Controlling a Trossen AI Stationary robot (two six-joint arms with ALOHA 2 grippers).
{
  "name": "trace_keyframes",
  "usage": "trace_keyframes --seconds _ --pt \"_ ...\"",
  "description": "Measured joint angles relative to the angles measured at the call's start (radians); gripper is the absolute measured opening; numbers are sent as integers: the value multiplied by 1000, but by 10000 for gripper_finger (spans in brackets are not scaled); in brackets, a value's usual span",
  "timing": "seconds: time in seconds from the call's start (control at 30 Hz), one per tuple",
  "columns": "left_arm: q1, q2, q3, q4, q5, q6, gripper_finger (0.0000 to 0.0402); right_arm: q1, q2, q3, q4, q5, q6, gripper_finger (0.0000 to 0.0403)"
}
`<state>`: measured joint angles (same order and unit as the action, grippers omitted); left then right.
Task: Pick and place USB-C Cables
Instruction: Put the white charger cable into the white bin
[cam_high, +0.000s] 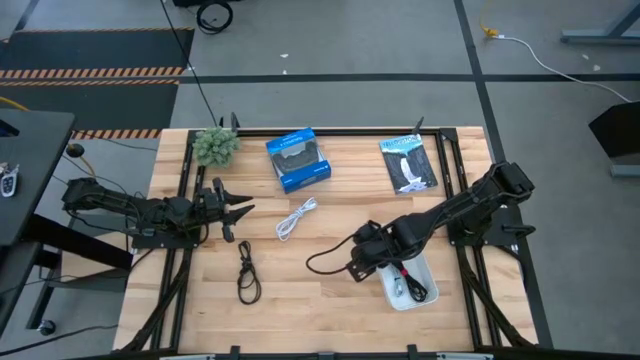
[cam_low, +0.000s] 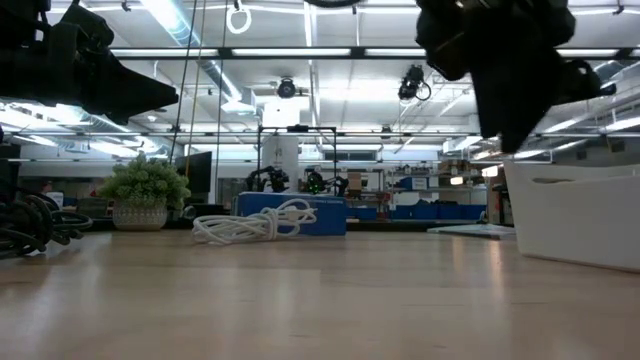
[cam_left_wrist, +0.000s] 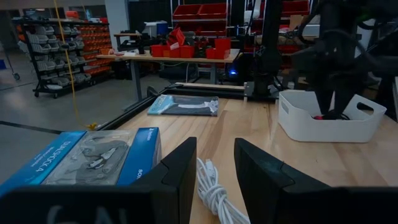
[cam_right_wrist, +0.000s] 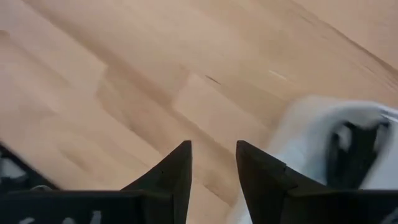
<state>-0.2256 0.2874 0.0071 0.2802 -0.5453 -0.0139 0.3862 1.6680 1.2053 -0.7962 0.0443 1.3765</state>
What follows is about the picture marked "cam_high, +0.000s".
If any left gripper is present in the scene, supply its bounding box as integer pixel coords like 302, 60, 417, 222
191, 177, 256, 244

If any white USB-C cable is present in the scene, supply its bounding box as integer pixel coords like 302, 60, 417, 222
275, 196, 319, 243

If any black USB-C cable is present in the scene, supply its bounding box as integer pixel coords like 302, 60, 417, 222
236, 240, 263, 306

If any white plastic bin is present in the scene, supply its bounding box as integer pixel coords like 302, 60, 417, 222
376, 251, 441, 313

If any green succulent plant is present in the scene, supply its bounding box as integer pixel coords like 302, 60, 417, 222
191, 126, 242, 169

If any blue game controller box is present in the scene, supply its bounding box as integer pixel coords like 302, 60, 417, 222
265, 126, 333, 195

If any black hazard striped floor mat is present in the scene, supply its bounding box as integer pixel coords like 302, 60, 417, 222
0, 78, 180, 141
0, 26, 196, 81

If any black desk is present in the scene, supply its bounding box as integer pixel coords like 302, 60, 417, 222
0, 108, 77, 321

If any key fob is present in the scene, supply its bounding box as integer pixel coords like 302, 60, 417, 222
0, 162, 21, 199

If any black angled box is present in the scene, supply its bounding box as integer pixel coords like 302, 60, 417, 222
587, 100, 640, 159

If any grey table leg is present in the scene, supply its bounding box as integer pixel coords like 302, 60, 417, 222
559, 0, 640, 47

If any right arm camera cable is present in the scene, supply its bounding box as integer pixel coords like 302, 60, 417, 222
305, 231, 362, 276

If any black aluminium table frame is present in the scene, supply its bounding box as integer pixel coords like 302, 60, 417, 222
119, 112, 554, 360

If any long black floor cable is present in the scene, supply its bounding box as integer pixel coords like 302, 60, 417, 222
159, 0, 222, 127

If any coiled black floor cable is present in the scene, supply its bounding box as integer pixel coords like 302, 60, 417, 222
195, 0, 235, 36

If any white floor cable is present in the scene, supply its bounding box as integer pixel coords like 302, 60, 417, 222
492, 33, 634, 104

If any yellow cable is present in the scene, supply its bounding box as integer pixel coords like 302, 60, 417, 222
478, 0, 501, 39

